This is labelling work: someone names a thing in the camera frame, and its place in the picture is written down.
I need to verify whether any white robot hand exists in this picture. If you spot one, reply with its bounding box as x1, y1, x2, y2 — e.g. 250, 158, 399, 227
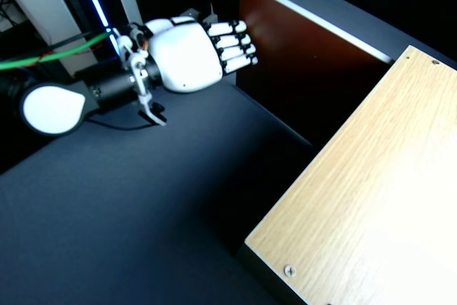
144, 16, 259, 94

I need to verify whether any wooden cabinet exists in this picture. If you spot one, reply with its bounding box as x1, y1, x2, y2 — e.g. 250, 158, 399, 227
235, 44, 457, 305

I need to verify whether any white block with spike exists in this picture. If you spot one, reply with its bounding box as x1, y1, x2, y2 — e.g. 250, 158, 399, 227
203, 2, 219, 26

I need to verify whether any grey table cloth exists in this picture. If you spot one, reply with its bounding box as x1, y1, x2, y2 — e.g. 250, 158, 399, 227
0, 0, 457, 305

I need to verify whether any wrist camera on white bracket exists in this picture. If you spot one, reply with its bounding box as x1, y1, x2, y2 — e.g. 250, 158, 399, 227
137, 99, 168, 127

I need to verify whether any black camera cable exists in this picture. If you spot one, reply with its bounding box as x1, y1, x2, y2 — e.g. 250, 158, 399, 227
87, 118, 158, 131

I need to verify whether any green cable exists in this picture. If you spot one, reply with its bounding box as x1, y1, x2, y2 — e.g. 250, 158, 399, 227
0, 31, 116, 71

